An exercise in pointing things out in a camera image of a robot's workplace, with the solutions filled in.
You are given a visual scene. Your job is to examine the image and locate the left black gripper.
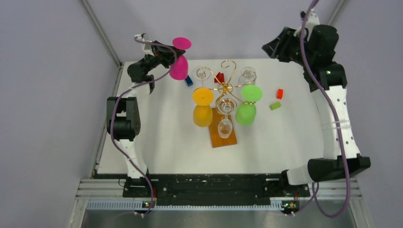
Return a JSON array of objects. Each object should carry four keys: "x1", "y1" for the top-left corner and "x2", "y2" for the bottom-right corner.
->
[{"x1": 139, "y1": 40, "x2": 185, "y2": 72}]

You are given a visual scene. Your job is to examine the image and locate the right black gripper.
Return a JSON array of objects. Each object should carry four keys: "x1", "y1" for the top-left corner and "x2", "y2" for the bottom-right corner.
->
[{"x1": 261, "y1": 27, "x2": 314, "y2": 67}]

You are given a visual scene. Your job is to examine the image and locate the pink plastic goblet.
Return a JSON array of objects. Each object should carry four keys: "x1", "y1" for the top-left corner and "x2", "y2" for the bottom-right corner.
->
[{"x1": 170, "y1": 37, "x2": 192, "y2": 80}]

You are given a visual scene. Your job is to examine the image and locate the clear tall flute glass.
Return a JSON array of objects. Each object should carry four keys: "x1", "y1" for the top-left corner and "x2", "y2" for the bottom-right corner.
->
[{"x1": 191, "y1": 66, "x2": 211, "y2": 91}]

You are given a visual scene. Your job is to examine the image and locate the clear short wine glass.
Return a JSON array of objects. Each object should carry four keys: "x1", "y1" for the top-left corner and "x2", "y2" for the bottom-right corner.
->
[{"x1": 237, "y1": 66, "x2": 256, "y2": 87}]

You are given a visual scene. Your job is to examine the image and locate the orange plastic goblet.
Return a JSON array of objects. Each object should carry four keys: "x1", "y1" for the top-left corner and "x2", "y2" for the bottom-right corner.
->
[{"x1": 192, "y1": 87, "x2": 214, "y2": 127}]

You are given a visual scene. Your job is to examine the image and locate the clear stemmed wine glass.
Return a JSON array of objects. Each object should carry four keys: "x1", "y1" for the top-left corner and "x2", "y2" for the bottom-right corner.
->
[{"x1": 216, "y1": 98, "x2": 237, "y2": 139}]

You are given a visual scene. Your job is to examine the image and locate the green plastic goblet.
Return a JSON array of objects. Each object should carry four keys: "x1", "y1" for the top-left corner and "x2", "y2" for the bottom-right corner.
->
[{"x1": 235, "y1": 85, "x2": 263, "y2": 126}]

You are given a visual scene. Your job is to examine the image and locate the gold wire wine glass rack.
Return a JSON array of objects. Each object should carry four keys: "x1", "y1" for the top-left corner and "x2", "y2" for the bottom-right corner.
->
[{"x1": 204, "y1": 60, "x2": 245, "y2": 148}]

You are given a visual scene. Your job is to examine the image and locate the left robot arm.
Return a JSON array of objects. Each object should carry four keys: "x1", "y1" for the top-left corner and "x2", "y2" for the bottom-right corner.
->
[{"x1": 106, "y1": 41, "x2": 186, "y2": 196}]

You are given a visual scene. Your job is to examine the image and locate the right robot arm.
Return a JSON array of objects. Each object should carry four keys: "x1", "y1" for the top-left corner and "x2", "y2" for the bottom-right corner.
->
[{"x1": 278, "y1": 25, "x2": 371, "y2": 196}]

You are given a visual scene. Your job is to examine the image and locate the dark blue block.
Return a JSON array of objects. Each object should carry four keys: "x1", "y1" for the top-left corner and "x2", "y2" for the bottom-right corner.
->
[{"x1": 184, "y1": 75, "x2": 193, "y2": 86}]

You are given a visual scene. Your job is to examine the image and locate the orange-red block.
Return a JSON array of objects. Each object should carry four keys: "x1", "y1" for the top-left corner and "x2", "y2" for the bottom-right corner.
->
[{"x1": 276, "y1": 89, "x2": 284, "y2": 100}]

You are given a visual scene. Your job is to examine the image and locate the red block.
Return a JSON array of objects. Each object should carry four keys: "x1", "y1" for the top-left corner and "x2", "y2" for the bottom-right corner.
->
[{"x1": 214, "y1": 72, "x2": 225, "y2": 83}]

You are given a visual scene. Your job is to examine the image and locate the lime green block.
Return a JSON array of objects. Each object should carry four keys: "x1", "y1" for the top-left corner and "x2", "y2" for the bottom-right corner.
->
[{"x1": 269, "y1": 102, "x2": 281, "y2": 111}]

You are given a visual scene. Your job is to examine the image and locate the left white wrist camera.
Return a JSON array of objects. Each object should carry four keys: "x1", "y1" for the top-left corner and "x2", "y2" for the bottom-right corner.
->
[{"x1": 134, "y1": 33, "x2": 154, "y2": 56}]

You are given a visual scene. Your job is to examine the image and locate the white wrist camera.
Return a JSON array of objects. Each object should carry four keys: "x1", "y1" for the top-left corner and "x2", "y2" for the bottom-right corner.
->
[
  {"x1": 293, "y1": 9, "x2": 320, "y2": 40},
  {"x1": 134, "y1": 33, "x2": 154, "y2": 56}
]

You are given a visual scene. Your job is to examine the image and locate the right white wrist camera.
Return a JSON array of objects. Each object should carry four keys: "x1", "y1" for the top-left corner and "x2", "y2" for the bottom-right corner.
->
[{"x1": 293, "y1": 9, "x2": 320, "y2": 40}]

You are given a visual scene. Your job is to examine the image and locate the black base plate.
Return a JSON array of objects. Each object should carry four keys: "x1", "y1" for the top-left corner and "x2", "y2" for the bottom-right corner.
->
[{"x1": 123, "y1": 174, "x2": 310, "y2": 206}]

